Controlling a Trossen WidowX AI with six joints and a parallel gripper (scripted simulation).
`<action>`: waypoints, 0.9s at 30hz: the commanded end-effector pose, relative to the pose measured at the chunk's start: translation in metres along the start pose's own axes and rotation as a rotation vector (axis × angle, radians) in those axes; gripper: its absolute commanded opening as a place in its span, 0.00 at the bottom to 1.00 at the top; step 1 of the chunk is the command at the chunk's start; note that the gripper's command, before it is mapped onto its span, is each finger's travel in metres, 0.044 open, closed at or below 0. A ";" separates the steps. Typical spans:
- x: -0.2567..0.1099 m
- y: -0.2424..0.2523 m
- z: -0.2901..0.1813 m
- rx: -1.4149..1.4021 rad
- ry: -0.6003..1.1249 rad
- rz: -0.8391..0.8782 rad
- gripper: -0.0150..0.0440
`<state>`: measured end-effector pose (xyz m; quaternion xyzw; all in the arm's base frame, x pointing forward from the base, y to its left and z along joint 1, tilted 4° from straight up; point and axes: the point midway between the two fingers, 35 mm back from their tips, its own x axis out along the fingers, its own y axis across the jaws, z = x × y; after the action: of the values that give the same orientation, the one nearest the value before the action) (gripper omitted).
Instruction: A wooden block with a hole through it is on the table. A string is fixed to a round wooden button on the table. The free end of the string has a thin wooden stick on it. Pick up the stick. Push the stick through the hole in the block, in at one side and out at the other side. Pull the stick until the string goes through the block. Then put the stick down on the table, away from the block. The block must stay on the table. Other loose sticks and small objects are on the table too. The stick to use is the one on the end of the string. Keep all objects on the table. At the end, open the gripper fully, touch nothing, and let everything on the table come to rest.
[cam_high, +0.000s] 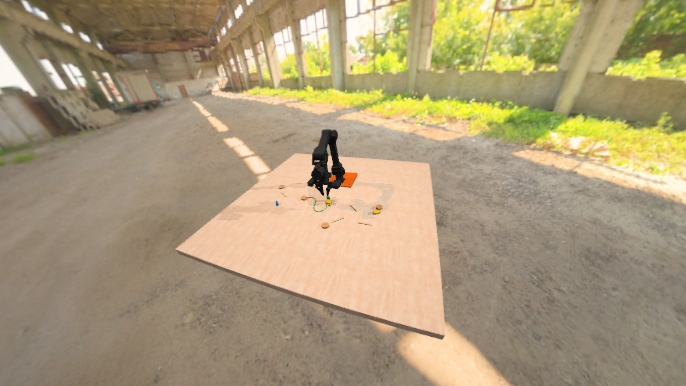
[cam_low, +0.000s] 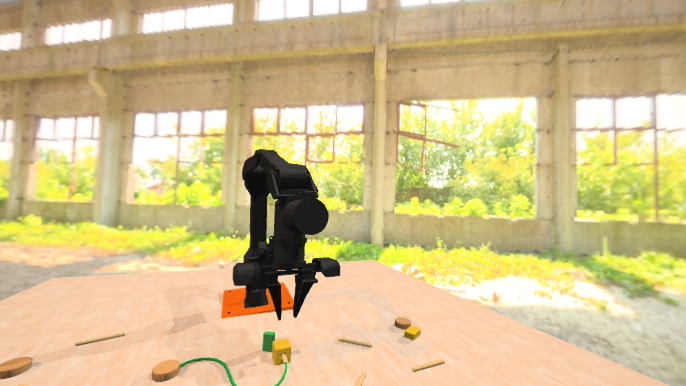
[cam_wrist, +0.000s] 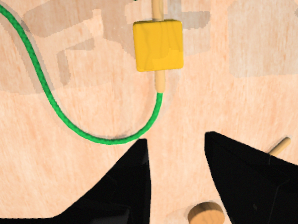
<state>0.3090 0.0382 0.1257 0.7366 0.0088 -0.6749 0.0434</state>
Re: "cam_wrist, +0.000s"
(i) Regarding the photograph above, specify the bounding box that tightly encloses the orange-brown round disc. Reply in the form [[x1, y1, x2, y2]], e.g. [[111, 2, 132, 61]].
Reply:
[[188, 201, 225, 224]]

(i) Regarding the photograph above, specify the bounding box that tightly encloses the yellow square block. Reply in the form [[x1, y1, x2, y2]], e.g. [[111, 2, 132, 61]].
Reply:
[[132, 19, 184, 72]]

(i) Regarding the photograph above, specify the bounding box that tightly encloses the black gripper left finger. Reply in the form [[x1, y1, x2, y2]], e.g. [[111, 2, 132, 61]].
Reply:
[[0, 137, 152, 224]]

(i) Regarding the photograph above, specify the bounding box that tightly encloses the light brown wooden stick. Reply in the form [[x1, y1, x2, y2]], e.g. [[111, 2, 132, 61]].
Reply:
[[267, 137, 291, 156]]

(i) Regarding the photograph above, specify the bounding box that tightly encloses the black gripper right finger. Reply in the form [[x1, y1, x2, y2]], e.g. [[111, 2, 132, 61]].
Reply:
[[205, 131, 298, 224]]

